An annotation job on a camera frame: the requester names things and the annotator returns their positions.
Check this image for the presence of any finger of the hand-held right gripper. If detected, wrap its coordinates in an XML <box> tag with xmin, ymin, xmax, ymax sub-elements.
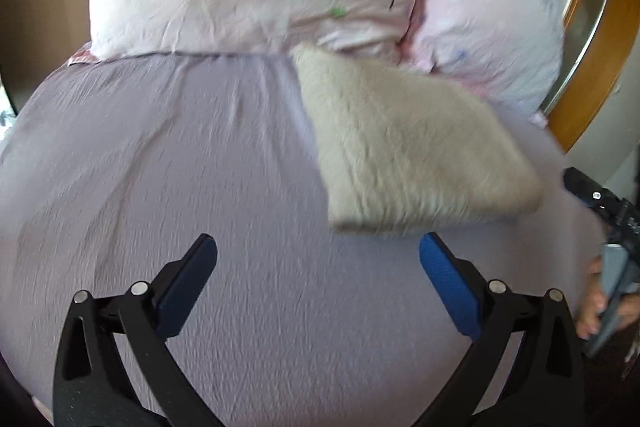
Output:
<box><xmin>563</xmin><ymin>167</ymin><xmax>632</xmax><ymax>228</ymax></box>

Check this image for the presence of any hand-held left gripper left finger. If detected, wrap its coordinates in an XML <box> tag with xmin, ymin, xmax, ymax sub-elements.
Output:
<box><xmin>52</xmin><ymin>234</ymin><xmax>219</xmax><ymax>427</ymax></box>

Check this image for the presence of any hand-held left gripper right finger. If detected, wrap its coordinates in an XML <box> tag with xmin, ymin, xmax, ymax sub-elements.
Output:
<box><xmin>419</xmin><ymin>232</ymin><xmax>586</xmax><ymax>427</ymax></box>

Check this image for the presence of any cream fuzzy cloth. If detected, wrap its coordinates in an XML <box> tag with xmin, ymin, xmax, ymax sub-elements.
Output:
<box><xmin>291</xmin><ymin>43</ymin><xmax>546</xmax><ymax>235</ymax></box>

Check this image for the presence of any person's right hand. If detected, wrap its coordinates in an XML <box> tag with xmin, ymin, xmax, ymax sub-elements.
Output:
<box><xmin>574</xmin><ymin>256</ymin><xmax>621</xmax><ymax>341</ymax></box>

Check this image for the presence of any lavender bed sheet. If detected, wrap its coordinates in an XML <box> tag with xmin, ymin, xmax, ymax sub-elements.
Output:
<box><xmin>0</xmin><ymin>49</ymin><xmax>601</xmax><ymax>427</ymax></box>

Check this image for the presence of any pink floral pillow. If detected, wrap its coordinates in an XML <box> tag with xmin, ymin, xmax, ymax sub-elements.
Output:
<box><xmin>400</xmin><ymin>0</ymin><xmax>568</xmax><ymax>128</ymax></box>

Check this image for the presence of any wooden bed frame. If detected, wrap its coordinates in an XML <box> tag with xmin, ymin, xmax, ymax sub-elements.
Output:
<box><xmin>506</xmin><ymin>0</ymin><xmax>640</xmax><ymax>154</ymax></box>

